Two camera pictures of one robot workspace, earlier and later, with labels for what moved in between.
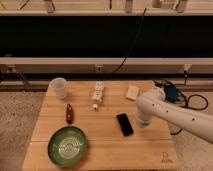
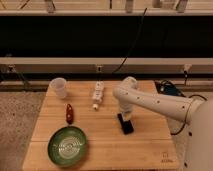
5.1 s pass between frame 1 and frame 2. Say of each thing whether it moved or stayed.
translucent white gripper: moved
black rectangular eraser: stayed
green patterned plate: stayed
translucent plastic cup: stayed
